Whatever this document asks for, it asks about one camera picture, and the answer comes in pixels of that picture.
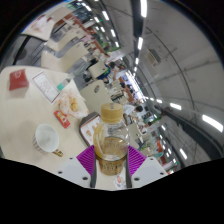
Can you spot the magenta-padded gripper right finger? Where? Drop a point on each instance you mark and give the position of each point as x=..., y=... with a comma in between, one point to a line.
x=136, y=160

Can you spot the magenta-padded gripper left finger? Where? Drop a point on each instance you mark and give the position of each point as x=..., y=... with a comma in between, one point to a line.
x=86, y=160

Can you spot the clear yellow-capped tea bottle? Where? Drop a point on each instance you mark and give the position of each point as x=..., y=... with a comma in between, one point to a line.
x=111, y=150

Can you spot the white patterned mug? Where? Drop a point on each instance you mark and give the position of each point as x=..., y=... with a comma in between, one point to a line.
x=46, y=138

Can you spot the red sauce packet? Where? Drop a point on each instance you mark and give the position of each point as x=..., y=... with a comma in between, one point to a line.
x=62, y=119

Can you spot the person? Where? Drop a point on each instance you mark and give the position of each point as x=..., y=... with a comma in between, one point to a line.
x=106, y=79
x=132, y=108
x=115, y=68

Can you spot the clear plastic food bag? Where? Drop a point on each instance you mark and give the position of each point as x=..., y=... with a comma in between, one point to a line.
x=71, y=105

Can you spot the beige chair with hole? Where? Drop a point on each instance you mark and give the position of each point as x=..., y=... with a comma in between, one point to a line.
x=100, y=100

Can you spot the small green bottle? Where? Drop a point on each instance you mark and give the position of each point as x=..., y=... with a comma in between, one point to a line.
x=63, y=85

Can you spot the white bordered paper card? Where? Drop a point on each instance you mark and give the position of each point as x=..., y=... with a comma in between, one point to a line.
x=45, y=86

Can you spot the group of beige chairs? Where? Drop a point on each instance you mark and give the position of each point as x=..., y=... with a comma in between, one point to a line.
x=98, y=68

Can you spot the ceiling air conditioner unit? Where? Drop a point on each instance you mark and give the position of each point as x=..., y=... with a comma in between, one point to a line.
x=154, y=58

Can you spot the small red carton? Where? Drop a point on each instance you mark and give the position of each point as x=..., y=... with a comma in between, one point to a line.
x=19, y=79

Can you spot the plain beige chair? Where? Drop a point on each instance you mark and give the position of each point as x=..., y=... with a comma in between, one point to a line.
x=66, y=56

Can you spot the white square dining table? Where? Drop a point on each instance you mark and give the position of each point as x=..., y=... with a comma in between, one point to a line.
x=40, y=31

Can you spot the group of ceiling lights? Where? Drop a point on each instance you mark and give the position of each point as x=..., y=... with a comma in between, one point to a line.
x=143, y=6

